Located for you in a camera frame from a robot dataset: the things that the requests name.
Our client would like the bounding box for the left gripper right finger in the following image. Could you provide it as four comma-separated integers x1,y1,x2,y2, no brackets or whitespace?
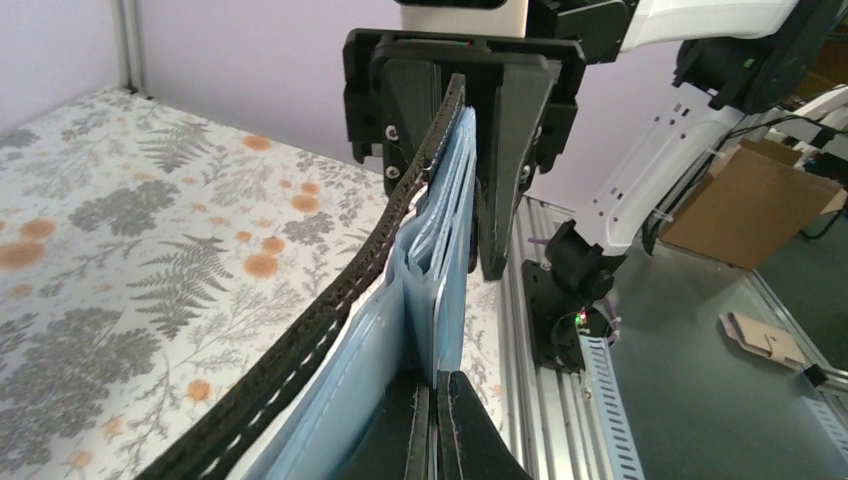
436,371,530,480

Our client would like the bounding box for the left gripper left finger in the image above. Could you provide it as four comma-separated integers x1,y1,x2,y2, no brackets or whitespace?
335,370,430,480

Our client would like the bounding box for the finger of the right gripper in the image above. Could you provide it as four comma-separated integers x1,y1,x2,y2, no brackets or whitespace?
380,59,443,195
476,58,553,281

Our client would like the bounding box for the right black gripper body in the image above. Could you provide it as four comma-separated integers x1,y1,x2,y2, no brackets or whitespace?
343,28,587,171

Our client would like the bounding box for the black leather card holder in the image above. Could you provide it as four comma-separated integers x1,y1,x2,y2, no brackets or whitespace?
139,73,466,479

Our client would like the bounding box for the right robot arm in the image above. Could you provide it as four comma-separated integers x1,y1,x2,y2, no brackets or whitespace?
342,1,847,372

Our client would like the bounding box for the blue credit card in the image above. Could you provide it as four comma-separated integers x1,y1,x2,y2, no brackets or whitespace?
433,277,466,377

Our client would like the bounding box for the cardboard box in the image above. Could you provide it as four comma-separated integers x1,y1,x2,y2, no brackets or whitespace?
661,140,847,270

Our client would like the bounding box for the floral table mat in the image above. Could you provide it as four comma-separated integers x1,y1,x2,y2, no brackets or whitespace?
0,86,511,480

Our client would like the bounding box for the small cardboard piece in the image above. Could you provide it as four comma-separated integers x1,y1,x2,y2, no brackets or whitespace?
719,312,808,371

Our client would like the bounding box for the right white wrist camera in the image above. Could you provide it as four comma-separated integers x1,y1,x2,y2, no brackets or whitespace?
398,0,529,38

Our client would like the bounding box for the aluminium mounting rail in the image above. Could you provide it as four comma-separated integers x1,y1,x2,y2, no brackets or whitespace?
496,195,598,480

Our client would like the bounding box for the slotted cable duct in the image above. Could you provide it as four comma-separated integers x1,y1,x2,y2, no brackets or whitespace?
580,336,645,479

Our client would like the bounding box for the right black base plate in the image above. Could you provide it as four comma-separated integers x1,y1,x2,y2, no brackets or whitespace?
521,260,621,374

